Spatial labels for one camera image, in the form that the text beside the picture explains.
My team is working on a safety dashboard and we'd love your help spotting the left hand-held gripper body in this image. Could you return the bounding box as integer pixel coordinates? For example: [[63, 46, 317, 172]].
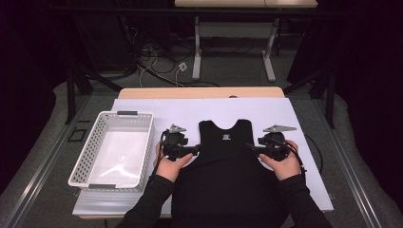
[[162, 123, 195, 162]]

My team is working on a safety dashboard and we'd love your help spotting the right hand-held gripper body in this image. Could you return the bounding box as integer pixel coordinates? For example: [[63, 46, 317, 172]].
[[257, 123, 297, 162]]

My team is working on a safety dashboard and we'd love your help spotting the black tank top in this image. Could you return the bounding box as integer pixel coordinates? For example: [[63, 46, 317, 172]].
[[170, 119, 290, 228]]

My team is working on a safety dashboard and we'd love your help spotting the white perforated plastic basket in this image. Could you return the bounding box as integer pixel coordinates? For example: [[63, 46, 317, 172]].
[[67, 110, 155, 194]]

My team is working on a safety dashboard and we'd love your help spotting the person's right hand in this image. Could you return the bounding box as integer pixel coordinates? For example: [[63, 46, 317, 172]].
[[259, 140, 302, 181]]

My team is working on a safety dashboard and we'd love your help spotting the person's left hand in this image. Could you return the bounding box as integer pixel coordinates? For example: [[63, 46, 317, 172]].
[[154, 142, 194, 183]]

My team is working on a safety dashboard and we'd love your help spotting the white table mat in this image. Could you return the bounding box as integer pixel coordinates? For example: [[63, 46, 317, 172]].
[[71, 97, 335, 217]]

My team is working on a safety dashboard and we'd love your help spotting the black metal stand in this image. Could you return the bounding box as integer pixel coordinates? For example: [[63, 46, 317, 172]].
[[65, 63, 124, 125], [282, 67, 336, 129]]

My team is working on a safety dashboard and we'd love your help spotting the dark curtain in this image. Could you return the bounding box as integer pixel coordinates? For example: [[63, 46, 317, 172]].
[[317, 0, 403, 210], [0, 0, 74, 194]]

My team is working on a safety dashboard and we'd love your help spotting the beige desk with white legs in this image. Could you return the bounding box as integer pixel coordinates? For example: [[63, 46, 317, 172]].
[[174, 0, 318, 83]]

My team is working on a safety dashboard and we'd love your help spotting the left hand-held gripper cable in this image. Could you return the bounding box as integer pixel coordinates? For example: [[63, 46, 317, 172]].
[[151, 128, 169, 182]]

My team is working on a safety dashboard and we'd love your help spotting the hand-held gripper cable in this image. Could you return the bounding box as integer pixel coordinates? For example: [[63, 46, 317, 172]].
[[278, 139, 308, 177], [151, 128, 169, 182]]

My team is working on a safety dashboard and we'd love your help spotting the right hand-held gripper cable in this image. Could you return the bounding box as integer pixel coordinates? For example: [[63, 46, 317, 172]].
[[278, 139, 308, 177]]

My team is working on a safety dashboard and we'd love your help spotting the thin black cable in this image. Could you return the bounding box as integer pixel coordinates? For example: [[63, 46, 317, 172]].
[[303, 132, 324, 175]]

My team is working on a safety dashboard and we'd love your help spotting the bundle of black floor cables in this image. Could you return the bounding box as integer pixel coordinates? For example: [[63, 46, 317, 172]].
[[125, 27, 222, 88]]

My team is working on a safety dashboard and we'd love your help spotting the white floor cable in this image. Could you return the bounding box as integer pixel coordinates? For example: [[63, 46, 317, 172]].
[[138, 57, 160, 88]]

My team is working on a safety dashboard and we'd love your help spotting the aluminium floor rail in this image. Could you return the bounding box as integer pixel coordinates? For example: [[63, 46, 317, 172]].
[[312, 98, 384, 228], [0, 94, 93, 228]]

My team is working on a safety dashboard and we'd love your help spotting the black floor socket frame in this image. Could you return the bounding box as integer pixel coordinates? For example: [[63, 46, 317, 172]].
[[67, 127, 88, 143]]

